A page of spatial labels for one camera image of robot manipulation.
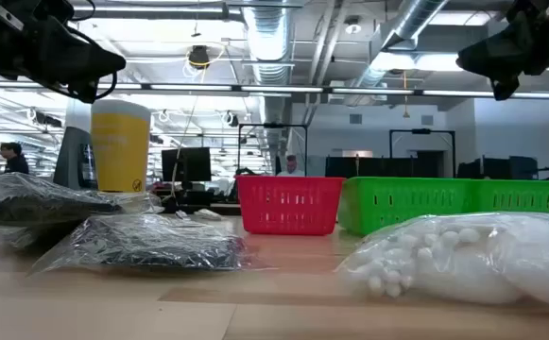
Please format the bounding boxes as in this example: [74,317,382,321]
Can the yellow wipes canister white lid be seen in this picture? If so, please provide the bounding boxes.
[90,98,153,194]

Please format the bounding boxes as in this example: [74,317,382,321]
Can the black computer monitor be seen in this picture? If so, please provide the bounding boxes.
[161,146,213,183]

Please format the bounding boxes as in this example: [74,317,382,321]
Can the red plastic basket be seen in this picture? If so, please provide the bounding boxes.
[234,175,347,236]

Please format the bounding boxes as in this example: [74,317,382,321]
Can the black aluminium table frame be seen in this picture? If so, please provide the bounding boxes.
[160,201,243,216]

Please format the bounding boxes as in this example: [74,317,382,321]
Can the round ceiling sensor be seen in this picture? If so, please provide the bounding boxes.
[344,16,363,36]

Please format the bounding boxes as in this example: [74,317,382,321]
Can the black overhead camera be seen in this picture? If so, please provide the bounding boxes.
[187,44,212,71]

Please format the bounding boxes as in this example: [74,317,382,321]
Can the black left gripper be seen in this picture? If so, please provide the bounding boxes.
[0,0,127,104]

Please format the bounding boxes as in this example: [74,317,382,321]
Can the person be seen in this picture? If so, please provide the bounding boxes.
[276,154,306,179]
[0,141,30,176]

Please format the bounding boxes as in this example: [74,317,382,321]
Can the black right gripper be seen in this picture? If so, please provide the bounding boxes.
[455,0,549,102]

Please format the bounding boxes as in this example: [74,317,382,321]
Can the long led light bar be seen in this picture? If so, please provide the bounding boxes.
[0,79,549,101]

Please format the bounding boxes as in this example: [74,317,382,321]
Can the green plastic basket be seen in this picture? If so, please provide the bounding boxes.
[462,178,549,219]
[337,176,473,237]

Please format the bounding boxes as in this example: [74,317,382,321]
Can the yellow hanging cord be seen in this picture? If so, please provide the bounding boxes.
[401,69,411,119]

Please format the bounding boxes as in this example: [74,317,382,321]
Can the silver ribbed ventilation duct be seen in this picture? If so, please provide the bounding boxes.
[344,0,450,108]
[241,4,295,157]

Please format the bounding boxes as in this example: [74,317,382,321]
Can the clear bag of cotton balls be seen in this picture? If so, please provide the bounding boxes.
[335,212,528,307]

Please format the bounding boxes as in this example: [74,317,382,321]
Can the grey travel bottle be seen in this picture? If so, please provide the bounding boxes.
[52,126,98,192]

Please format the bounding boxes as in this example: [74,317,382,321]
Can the black background screen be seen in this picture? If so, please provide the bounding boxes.
[456,155,540,181]
[324,155,445,179]

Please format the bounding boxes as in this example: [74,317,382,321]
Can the black rig frame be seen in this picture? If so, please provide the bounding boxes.
[388,127,457,179]
[237,122,309,179]

